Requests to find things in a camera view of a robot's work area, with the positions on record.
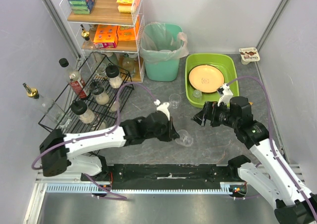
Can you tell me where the yellow plate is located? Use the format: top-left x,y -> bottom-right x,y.
189,64 -> 224,93

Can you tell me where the spice jar with black grinder lid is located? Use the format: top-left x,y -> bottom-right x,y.
89,80 -> 109,105

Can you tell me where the sauce bottle with black cap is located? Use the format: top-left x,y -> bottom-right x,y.
58,58 -> 91,100

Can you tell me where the glass bottle with gold pourer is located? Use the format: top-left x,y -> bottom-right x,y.
23,83 -> 72,128
80,24 -> 91,41

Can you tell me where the glass jar with powder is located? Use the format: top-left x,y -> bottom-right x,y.
109,101 -> 120,112
96,121 -> 107,130

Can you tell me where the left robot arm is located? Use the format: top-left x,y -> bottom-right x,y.
40,111 -> 180,177

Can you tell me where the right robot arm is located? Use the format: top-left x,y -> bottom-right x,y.
192,96 -> 317,224

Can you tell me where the green plastic tub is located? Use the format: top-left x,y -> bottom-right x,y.
185,53 -> 237,108

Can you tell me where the pudding cup with foil lid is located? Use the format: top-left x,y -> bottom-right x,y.
239,47 -> 260,65

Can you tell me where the clear bottle on bottom shelf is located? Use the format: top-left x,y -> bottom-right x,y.
122,54 -> 137,77

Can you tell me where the teal trash bin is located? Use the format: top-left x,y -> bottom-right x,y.
139,22 -> 188,82

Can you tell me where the clear plastic bin liner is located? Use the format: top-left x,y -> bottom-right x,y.
139,22 -> 189,63

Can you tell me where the orange pink box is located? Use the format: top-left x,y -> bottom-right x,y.
93,24 -> 118,49

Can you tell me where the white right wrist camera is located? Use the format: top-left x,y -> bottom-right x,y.
217,84 -> 233,106

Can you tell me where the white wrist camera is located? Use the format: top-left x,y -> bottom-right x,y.
154,99 -> 170,121
217,84 -> 233,106

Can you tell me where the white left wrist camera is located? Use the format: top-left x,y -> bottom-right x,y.
154,99 -> 170,121

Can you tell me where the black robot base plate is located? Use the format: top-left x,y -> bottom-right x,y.
92,164 -> 244,189

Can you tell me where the white toothed cable rail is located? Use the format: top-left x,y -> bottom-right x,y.
46,182 -> 236,195

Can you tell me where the black wire dish rack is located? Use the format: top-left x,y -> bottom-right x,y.
39,52 -> 134,133

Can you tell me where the white wire shelf rack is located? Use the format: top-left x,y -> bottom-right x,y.
59,0 -> 145,82

